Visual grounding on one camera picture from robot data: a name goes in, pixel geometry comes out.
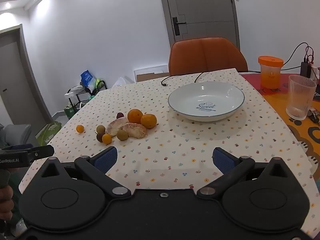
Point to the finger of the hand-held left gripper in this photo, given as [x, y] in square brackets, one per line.
[41, 152]
[20, 146]

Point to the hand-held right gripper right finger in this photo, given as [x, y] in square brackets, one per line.
[223, 160]

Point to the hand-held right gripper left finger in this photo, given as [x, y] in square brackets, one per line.
[106, 158]

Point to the small orange kumquat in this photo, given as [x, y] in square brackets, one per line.
[80, 129]
[107, 139]

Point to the dark purple passion fruit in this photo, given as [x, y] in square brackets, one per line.
[99, 137]

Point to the yellow-green round fruit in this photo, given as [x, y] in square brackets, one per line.
[122, 135]
[100, 129]

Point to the peeled pomelo piece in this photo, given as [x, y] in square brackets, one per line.
[137, 130]
[115, 125]

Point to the dark red plum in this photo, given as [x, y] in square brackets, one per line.
[120, 115]

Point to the round orange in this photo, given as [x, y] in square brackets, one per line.
[149, 120]
[135, 115]

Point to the white plate with blue rim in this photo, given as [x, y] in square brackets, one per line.
[190, 97]

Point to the person's left hand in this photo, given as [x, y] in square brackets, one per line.
[5, 202]

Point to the grey furniture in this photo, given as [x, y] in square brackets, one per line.
[15, 133]

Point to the green frog-shaped mat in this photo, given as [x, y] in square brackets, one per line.
[48, 132]

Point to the black metal rack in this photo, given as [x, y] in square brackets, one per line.
[75, 97]

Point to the grey-brown side door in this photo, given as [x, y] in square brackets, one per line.
[15, 80]

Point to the translucent plastic bag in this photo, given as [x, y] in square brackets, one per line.
[121, 82]

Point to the orange cartoon table cover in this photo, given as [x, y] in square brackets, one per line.
[277, 102]

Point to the blue and white bag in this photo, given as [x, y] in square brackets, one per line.
[87, 78]

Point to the brown cardboard sheet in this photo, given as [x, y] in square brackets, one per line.
[152, 76]

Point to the orange lidded jar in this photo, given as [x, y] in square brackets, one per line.
[270, 76]

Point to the ribbed clear glass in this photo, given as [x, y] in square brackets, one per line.
[300, 97]

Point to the white flat board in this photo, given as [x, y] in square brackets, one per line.
[150, 68]

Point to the bunch of keys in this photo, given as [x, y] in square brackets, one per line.
[314, 115]

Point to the orange leather chair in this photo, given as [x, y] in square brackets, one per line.
[207, 55]

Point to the black charger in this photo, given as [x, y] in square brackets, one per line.
[305, 69]

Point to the white power strip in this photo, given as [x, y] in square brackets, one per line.
[315, 73]

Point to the ceiling spotlight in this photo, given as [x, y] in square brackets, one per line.
[7, 5]

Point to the grey door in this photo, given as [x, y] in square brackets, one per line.
[202, 2]

